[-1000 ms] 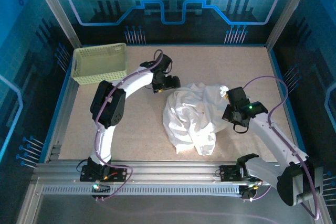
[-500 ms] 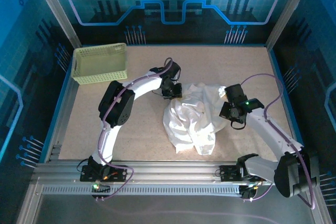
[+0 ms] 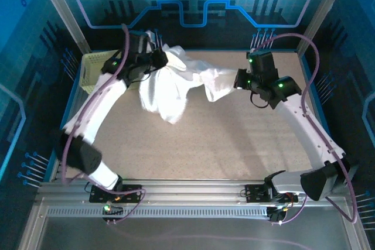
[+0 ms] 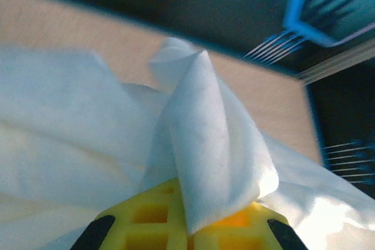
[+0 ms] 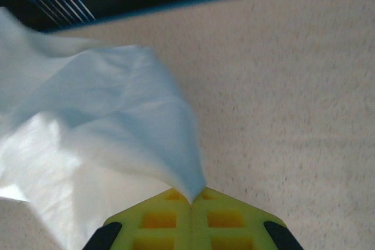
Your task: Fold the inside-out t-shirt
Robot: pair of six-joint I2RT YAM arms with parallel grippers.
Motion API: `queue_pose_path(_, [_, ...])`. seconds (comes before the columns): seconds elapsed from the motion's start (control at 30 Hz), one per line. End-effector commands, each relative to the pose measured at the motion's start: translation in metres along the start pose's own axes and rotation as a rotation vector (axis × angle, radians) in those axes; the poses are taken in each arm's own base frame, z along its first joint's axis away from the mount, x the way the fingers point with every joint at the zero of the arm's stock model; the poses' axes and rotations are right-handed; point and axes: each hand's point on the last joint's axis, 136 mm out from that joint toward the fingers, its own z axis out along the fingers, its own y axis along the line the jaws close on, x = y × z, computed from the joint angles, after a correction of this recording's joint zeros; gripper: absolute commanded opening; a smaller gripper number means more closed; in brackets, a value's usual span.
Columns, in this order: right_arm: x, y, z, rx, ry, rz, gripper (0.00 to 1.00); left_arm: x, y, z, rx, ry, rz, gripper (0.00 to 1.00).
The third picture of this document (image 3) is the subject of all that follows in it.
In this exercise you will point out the white t-shirt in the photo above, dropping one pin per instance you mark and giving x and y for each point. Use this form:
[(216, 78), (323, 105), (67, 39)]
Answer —
[(164, 95)]

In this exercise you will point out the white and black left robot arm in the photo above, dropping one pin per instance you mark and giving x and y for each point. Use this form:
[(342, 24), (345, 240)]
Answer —
[(99, 106)]

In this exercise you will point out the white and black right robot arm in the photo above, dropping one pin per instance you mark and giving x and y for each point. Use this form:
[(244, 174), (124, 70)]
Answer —
[(310, 127)]

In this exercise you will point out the pale green perforated plastic basket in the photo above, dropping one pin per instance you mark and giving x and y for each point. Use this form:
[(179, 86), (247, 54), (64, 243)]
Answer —
[(90, 68)]

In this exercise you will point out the aluminium corner post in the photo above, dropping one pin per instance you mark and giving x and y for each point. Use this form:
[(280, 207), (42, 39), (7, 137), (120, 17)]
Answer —
[(64, 13), (322, 13)]

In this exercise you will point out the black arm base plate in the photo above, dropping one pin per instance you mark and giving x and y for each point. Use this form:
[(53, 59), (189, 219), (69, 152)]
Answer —
[(96, 194), (253, 194)]

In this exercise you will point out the aluminium frame rail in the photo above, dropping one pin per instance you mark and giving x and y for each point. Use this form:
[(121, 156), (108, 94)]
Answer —
[(190, 188)]

